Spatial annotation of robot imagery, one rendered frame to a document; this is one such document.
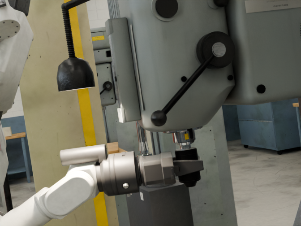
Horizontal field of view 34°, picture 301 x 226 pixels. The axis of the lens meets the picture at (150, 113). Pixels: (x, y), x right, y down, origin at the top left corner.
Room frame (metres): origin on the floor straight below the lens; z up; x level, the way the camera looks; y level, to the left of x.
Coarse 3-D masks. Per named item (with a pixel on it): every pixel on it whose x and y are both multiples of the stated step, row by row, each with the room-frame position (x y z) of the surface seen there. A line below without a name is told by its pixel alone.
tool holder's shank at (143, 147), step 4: (136, 124) 1.48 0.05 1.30; (140, 128) 1.47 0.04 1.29; (140, 132) 1.47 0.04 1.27; (144, 132) 1.48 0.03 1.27; (140, 136) 1.48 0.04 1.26; (144, 136) 1.48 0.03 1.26; (140, 140) 1.48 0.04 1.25; (144, 140) 1.48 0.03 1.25; (140, 144) 1.48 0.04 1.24; (144, 144) 1.47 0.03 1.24; (140, 148) 1.47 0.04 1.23; (144, 148) 1.47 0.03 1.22; (148, 148) 1.48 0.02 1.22; (140, 152) 1.48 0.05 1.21; (144, 152) 1.48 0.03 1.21
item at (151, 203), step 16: (144, 192) 1.35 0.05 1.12; (160, 192) 1.33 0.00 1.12; (176, 192) 1.35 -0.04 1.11; (128, 208) 1.51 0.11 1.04; (144, 208) 1.37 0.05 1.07; (160, 208) 1.33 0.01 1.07; (176, 208) 1.34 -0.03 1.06; (144, 224) 1.39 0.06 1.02; (160, 224) 1.32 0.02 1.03; (176, 224) 1.34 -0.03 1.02; (192, 224) 1.36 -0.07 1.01
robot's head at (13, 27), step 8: (0, 8) 1.13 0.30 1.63; (8, 8) 1.14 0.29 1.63; (0, 16) 1.12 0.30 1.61; (8, 16) 1.12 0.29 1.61; (16, 16) 1.15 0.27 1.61; (0, 24) 1.12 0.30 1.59; (8, 24) 1.13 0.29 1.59; (16, 24) 1.14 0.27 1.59; (0, 32) 1.14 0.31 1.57; (8, 32) 1.15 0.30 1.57; (16, 32) 1.16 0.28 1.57
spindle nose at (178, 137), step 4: (180, 132) 1.02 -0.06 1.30; (184, 132) 1.02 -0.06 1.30; (188, 132) 1.02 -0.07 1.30; (172, 136) 1.04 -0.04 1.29; (176, 136) 1.03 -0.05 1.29; (180, 136) 1.02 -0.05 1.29; (184, 136) 1.02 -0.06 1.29; (176, 140) 1.03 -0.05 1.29; (180, 140) 1.02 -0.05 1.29; (184, 140) 1.02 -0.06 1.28; (188, 140) 1.02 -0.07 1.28
